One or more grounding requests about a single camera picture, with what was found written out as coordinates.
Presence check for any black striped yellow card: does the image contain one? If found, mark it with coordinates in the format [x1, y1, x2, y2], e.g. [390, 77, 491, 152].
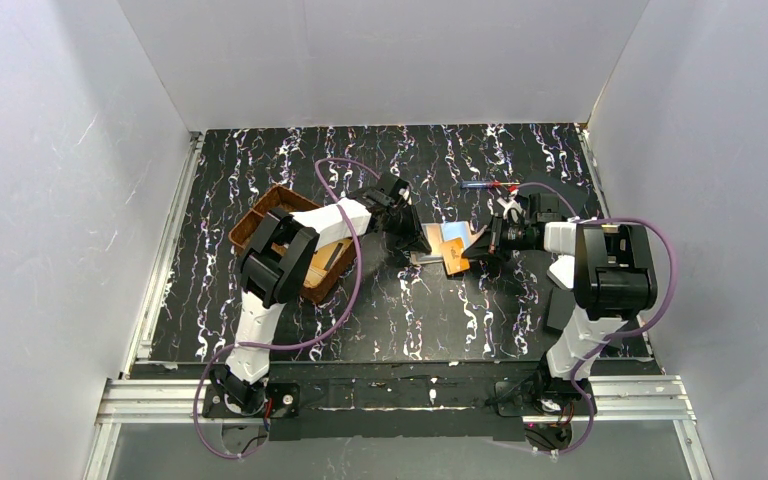
[316, 239, 356, 273]

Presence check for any yellow VIP card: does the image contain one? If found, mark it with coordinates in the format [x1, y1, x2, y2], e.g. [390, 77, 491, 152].
[440, 238, 470, 276]
[303, 242, 355, 290]

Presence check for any brown woven basket card holder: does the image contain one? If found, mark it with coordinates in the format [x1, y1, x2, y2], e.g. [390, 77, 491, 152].
[228, 184, 363, 306]

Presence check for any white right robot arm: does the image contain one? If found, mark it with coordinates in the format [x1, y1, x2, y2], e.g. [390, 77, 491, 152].
[463, 192, 658, 403]

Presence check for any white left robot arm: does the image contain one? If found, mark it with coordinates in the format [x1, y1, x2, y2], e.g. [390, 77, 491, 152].
[208, 173, 431, 415]

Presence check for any white small box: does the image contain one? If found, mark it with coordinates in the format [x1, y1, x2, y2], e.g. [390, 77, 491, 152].
[547, 255, 575, 291]

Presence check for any blue red screwdriver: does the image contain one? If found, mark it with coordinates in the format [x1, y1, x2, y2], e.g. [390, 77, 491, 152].
[459, 180, 519, 190]

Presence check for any black flat box near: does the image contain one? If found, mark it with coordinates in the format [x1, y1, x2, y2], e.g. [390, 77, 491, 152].
[543, 287, 576, 335]

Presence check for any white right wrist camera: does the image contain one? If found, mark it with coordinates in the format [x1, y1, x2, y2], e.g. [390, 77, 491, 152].
[497, 196, 524, 223]

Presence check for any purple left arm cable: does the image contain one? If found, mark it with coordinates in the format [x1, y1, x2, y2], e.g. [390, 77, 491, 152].
[191, 157, 381, 461]

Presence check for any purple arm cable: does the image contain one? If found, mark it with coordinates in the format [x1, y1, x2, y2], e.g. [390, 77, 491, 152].
[513, 182, 680, 456]
[191, 157, 381, 461]

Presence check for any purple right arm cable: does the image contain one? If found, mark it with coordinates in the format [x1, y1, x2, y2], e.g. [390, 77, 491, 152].
[513, 182, 680, 456]

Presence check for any aluminium frame rail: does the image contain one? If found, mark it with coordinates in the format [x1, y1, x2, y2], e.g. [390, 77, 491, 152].
[84, 375, 712, 479]

